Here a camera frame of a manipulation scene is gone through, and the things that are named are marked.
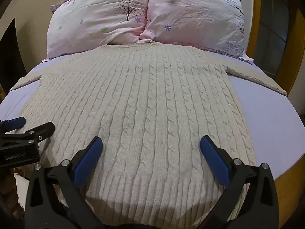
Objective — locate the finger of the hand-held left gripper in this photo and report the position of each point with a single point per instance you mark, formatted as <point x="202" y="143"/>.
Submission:
<point x="44" y="129"/>
<point x="14" y="122"/>

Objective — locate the pink pillow with flower print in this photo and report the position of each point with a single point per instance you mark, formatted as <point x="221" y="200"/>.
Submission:
<point x="195" y="14"/>

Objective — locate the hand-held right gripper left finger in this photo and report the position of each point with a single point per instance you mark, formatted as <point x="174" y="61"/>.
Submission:
<point x="87" y="159"/>

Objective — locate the pink pillow with tree print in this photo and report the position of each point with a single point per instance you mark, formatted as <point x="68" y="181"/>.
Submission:
<point x="100" y="16"/>

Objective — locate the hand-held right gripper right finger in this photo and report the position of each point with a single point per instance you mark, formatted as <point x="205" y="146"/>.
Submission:
<point x="214" y="160"/>

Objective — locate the yellow wooden bed frame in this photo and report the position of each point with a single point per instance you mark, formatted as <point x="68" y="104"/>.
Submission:
<point x="289" y="190"/>

